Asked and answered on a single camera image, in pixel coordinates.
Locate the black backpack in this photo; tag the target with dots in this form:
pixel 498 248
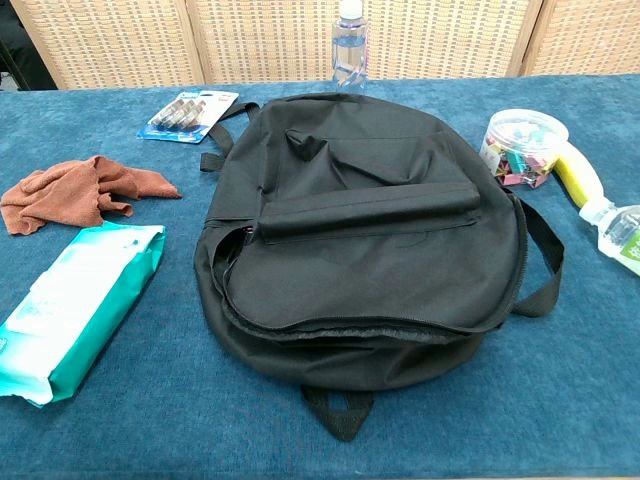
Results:
pixel 375 250

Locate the blue binder clip package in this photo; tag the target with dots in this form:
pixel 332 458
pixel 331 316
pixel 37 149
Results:
pixel 185 117

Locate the clear water bottle white cap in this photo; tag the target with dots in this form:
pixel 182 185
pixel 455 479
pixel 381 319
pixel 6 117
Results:
pixel 350 45

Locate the wicker folding screen panel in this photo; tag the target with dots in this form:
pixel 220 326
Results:
pixel 590 35
pixel 110 40
pixel 265 40
pixel 450 35

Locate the clear jar of binder clips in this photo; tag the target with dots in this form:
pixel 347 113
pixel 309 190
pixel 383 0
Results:
pixel 525 145

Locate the teal wet wipes pack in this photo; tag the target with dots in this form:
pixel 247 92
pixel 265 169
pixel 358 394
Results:
pixel 75 310

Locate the brown crumpled cloth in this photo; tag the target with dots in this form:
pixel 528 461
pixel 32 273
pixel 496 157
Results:
pixel 65 195

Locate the blue velvet tablecloth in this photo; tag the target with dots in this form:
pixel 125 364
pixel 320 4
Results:
pixel 150 440

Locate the yellow and white banana toy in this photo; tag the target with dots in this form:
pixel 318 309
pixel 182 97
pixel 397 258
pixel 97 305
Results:
pixel 586 181

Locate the green label drink bottle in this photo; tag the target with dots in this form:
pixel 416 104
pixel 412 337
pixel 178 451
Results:
pixel 620 235

